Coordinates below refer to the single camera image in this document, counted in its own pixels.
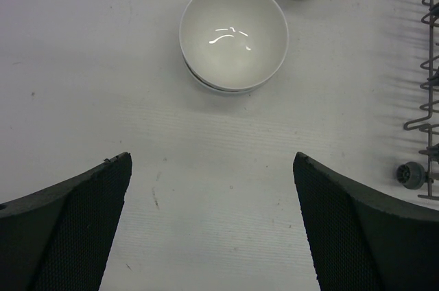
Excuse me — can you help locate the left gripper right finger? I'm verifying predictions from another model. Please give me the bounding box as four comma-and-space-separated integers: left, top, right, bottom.
292, 152, 438, 290

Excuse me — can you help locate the grey wire dish rack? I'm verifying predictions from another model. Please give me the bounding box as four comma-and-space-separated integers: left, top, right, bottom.
396, 0, 438, 201

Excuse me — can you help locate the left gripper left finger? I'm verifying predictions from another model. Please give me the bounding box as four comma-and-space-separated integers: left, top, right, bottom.
1, 152, 132, 290

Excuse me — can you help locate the white bowl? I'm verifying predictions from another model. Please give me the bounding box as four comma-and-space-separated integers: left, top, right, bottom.
179, 0, 289, 90
185, 61, 267, 94

